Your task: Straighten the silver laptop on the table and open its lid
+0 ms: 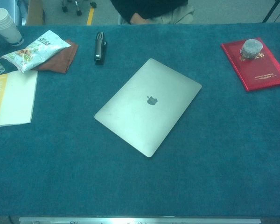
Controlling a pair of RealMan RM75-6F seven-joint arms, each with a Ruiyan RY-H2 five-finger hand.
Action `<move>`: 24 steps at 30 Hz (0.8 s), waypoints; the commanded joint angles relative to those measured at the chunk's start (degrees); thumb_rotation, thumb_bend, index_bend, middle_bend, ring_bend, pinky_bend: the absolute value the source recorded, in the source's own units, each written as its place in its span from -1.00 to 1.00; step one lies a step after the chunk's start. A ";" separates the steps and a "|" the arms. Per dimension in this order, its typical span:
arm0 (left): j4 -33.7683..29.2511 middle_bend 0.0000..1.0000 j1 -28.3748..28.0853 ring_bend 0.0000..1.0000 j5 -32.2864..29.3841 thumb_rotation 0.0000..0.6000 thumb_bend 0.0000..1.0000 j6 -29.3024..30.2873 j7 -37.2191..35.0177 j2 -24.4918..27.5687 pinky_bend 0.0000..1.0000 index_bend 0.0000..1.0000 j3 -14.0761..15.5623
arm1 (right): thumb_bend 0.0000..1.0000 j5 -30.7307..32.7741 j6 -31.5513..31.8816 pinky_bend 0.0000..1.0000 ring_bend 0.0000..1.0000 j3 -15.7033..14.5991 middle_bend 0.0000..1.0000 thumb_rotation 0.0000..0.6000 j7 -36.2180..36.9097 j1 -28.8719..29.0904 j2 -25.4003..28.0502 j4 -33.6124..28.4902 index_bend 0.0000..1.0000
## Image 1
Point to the person in dark clothes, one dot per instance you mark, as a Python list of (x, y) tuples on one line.
[(149, 9)]

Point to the black stapler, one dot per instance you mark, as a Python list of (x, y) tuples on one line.
[(100, 46)]

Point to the black tripod leg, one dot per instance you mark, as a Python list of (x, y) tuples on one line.
[(271, 10)]

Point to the red hardcover certificate folder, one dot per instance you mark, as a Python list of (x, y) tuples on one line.
[(261, 74)]

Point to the brown cardboard box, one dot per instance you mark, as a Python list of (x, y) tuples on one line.
[(35, 14)]

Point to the stack of paper cups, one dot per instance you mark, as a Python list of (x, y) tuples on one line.
[(7, 28)]

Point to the aluminium profile rail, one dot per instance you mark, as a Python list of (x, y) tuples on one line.
[(140, 220)]

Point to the silver laptop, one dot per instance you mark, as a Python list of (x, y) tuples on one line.
[(144, 112)]

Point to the white yellow Lexicon notebook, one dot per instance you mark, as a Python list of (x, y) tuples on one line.
[(16, 98)]

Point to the brown folded cloth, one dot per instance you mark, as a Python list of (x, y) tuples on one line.
[(63, 60)]

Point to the blue table cloth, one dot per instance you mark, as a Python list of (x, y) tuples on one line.
[(200, 163)]

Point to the office chair wheel base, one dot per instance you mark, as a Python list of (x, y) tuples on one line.
[(79, 11)]

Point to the white nut snack bag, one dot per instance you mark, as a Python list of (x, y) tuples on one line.
[(35, 52)]

